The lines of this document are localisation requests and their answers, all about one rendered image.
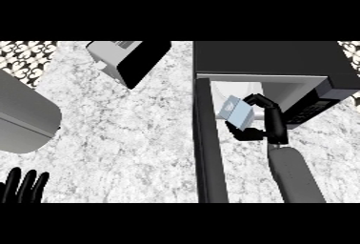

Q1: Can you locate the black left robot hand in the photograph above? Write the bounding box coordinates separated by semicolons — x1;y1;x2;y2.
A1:
0;167;50;204

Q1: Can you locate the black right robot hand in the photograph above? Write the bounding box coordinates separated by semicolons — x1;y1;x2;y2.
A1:
224;92;289;145

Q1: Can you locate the pale blue milk carton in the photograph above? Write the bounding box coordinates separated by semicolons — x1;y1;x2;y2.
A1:
217;94;255;131

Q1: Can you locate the dark grey microwave door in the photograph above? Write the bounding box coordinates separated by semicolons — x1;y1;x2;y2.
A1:
193;77;230;204

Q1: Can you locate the black microwave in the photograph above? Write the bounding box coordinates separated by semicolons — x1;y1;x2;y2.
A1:
193;40;360;130

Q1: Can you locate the large grey rounded appliance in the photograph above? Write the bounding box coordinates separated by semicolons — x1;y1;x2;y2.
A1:
0;69;63;154

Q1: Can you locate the silver and black toaster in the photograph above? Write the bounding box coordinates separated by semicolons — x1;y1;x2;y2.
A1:
84;40;173;91

